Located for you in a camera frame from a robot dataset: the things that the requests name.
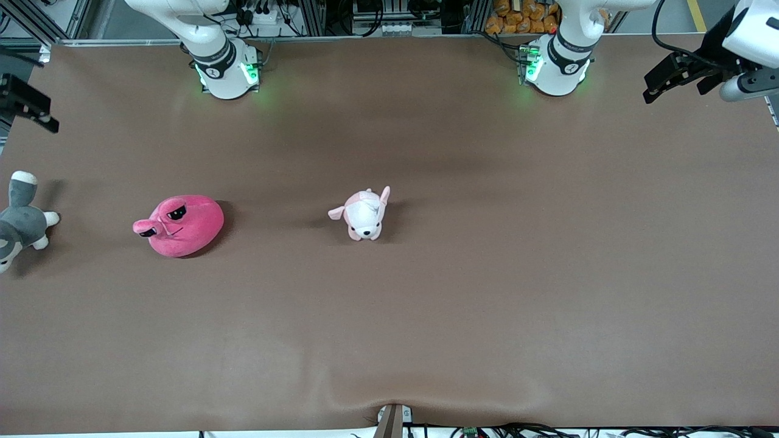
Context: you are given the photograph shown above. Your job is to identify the round hot pink plush toy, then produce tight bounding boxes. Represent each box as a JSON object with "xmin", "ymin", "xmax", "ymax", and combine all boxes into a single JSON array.
[{"xmin": 133, "ymin": 195, "xmax": 225, "ymax": 259}]

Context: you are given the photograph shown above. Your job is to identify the grey white husky plush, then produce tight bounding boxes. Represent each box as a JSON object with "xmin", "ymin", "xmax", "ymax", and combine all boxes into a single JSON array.
[{"xmin": 0, "ymin": 171, "xmax": 61, "ymax": 274}]

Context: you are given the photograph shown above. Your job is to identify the pile of orange snack packets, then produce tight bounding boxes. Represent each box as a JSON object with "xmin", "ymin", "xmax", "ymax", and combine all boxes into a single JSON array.
[{"xmin": 485, "ymin": 0, "xmax": 562, "ymax": 35}]

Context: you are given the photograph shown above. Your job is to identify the white power strip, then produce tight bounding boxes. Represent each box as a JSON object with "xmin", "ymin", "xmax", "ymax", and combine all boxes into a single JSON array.
[{"xmin": 242, "ymin": 0, "xmax": 288, "ymax": 26}]

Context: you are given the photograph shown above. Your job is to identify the pale pink dog plush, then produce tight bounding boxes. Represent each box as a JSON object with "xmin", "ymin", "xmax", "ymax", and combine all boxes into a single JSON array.
[{"xmin": 328, "ymin": 186, "xmax": 391, "ymax": 242}]

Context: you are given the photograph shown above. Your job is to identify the brown table mat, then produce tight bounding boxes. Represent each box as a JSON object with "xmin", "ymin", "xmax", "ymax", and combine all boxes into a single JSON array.
[{"xmin": 0, "ymin": 33, "xmax": 779, "ymax": 434}]

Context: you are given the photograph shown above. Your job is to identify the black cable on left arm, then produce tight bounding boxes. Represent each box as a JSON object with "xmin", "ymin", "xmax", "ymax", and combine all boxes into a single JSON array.
[{"xmin": 651, "ymin": 0, "xmax": 740, "ymax": 69}]

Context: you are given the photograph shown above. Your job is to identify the metal bracket at table edge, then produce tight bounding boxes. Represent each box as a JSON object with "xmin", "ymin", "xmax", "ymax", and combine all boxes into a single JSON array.
[{"xmin": 376, "ymin": 403, "xmax": 414, "ymax": 438}]

